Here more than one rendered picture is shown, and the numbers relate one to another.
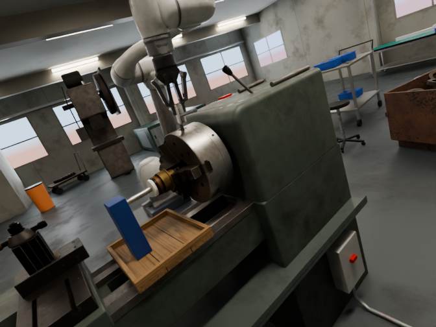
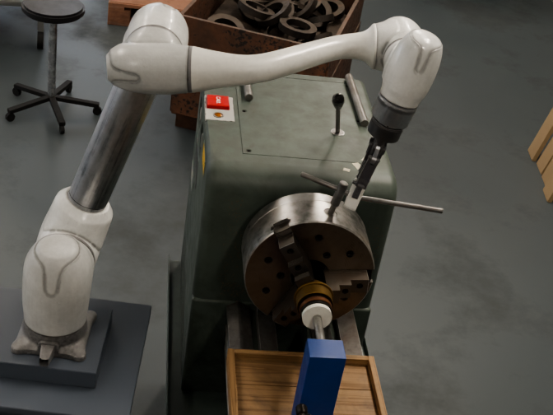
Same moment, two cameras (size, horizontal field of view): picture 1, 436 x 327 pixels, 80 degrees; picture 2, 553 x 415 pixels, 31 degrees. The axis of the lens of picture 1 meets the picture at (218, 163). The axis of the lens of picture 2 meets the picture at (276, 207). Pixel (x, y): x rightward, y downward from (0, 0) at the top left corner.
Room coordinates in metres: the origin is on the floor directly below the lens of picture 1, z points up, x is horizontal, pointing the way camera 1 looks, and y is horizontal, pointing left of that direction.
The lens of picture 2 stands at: (0.39, 1.96, 2.51)
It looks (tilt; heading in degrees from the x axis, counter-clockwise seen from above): 33 degrees down; 292
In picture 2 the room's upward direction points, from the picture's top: 10 degrees clockwise
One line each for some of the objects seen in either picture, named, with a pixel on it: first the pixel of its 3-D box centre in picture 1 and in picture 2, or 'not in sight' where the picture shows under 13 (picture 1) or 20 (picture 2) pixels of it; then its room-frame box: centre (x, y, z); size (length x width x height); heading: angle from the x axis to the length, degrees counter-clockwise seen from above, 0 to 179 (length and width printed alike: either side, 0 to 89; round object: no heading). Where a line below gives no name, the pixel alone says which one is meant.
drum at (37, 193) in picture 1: (40, 197); not in sight; (5.98, 4.12, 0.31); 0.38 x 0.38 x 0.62
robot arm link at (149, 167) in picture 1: (154, 174); (57, 278); (1.56, 0.39, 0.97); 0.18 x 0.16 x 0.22; 117
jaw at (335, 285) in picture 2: (190, 172); (348, 282); (0.93, 0.11, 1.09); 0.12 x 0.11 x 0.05; 32
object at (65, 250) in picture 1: (53, 265); not in sight; (0.80, 0.64, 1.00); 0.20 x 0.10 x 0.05; 122
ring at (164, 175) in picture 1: (164, 181); (313, 301); (0.96, 0.22, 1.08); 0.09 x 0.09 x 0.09; 32
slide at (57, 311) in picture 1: (53, 289); not in sight; (0.73, 0.63, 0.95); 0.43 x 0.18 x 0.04; 32
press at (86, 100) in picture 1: (100, 123); not in sight; (6.92, 2.43, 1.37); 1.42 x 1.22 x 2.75; 28
